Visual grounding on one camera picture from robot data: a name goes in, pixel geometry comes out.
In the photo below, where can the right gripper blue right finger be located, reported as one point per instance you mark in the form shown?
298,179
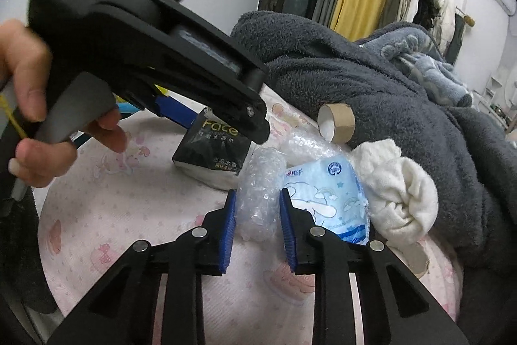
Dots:
396,308

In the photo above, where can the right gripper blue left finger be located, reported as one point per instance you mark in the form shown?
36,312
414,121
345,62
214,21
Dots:
120,308

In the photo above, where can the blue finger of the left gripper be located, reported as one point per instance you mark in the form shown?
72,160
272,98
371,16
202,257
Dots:
175,111

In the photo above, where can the black Face tissue pack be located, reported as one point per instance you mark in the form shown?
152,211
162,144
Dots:
213,152

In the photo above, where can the clear bubble wrap roll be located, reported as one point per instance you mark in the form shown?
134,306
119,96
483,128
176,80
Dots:
258,195

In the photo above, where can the blue cartoon tissue pack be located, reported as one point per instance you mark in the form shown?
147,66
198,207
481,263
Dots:
330,191

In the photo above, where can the person's left hand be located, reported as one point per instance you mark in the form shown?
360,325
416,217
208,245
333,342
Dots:
26,59

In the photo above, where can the torn cardboard roll piece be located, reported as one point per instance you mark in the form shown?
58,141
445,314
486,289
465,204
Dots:
413,257

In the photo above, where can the white rolled sock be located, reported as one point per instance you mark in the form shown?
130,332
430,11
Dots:
402,196

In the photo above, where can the clear plastic bag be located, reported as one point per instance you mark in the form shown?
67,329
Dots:
302,146

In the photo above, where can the dark grey fleece blanket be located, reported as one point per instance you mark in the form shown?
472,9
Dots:
468,157

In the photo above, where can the cardboard tape roll core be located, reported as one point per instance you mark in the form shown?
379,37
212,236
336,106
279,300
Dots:
336,122

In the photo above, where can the light blue patterned blanket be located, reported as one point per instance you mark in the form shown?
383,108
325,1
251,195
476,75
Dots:
414,52

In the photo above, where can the clothes on hanging rack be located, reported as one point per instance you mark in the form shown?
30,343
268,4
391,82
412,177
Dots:
444,21

